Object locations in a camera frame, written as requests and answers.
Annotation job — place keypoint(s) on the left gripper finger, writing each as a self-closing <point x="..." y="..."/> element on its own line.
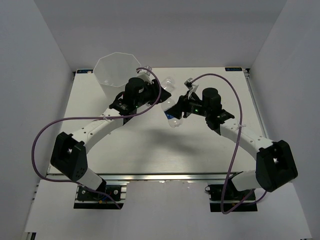
<point x="126" y="119"/>
<point x="164" y="95"/>

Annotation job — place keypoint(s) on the white octagonal plastic bin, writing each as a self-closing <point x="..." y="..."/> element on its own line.
<point x="114" y="71"/>

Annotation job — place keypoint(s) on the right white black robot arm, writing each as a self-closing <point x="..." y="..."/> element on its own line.
<point x="275" y="165"/>

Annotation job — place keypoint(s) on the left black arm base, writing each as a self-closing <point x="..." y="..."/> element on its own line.
<point x="88" y="200"/>

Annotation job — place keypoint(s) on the blue table sticker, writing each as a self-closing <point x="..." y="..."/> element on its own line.
<point x="233" y="69"/>
<point x="84" y="71"/>

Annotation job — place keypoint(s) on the clear bottle blue cap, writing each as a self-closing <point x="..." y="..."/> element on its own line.
<point x="172" y="120"/>

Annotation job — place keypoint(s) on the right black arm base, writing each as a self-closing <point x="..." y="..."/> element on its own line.
<point x="231" y="198"/>

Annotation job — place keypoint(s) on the clear crushed bottle no label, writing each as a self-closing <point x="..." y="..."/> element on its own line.
<point x="168" y="84"/>

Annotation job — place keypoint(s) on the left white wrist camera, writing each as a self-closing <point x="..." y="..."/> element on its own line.
<point x="144" y="75"/>

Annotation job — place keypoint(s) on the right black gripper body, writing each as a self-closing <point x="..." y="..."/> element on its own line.
<point x="196" y="107"/>

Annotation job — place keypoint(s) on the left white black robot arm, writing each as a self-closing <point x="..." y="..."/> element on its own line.
<point x="70" y="151"/>

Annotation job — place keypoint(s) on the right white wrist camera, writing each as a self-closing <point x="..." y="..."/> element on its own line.
<point x="192" y="87"/>

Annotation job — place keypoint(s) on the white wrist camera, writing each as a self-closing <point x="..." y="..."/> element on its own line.
<point x="192" y="87"/>
<point x="144" y="75"/>

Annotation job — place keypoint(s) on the right blue table sticker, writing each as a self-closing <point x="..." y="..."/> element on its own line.
<point x="233" y="69"/>

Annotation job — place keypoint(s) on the aluminium table frame rail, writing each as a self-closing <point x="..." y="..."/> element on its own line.
<point x="147" y="148"/>

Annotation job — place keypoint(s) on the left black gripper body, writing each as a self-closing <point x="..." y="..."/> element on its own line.
<point x="149" y="93"/>

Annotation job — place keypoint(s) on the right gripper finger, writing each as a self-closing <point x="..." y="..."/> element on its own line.
<point x="184" y="99"/>
<point x="177" y="111"/>

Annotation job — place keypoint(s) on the left blue table sticker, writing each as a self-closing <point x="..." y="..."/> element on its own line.
<point x="84" y="71"/>

